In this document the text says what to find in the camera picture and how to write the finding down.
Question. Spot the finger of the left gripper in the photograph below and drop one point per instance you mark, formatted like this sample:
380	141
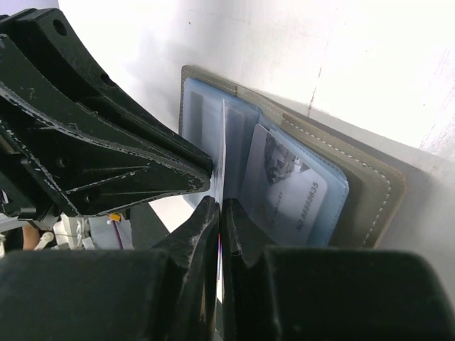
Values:
59	156
47	39

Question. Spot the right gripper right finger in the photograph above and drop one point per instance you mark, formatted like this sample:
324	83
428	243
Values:
274	292

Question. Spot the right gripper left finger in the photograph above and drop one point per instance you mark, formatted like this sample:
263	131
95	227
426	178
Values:
167	292

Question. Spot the grey leather card holder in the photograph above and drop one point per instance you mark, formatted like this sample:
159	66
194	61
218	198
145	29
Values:
363	191

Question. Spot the white VIP card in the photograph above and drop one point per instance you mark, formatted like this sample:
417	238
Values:
218	176

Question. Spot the white photo card in sleeve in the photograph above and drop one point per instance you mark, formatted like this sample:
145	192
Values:
280	192

